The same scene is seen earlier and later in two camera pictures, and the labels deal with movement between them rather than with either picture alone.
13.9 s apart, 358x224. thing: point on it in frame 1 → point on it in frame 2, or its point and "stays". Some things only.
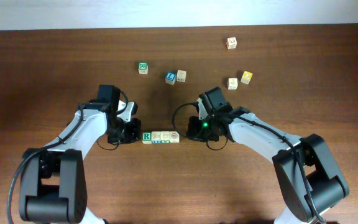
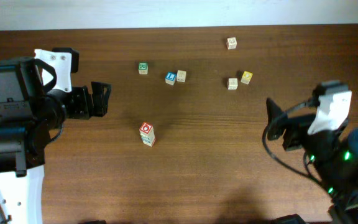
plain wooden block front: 165,137 → 150,136
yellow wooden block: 246,77 stays
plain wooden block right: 232,83 stays
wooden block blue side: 156,137 → 150,140
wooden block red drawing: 174,137 → 145,127
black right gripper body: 202,129 → 294,134
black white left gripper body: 123,132 → 79,100
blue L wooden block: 170,78 stays
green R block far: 143,68 stays
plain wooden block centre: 181,76 stays
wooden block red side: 231,43 stays
